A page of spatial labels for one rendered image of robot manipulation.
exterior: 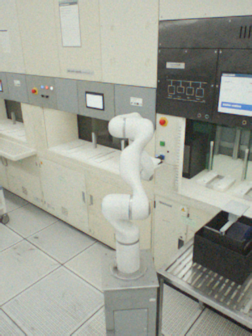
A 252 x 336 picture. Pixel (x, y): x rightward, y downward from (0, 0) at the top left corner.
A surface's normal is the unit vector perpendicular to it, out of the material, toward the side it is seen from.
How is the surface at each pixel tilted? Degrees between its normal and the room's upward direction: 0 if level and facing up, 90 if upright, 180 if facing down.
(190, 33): 90
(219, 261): 90
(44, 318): 0
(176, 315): 0
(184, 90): 90
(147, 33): 90
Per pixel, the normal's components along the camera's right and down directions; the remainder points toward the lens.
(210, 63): -0.65, 0.31
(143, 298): 0.08, 0.40
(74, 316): -0.01, -0.92
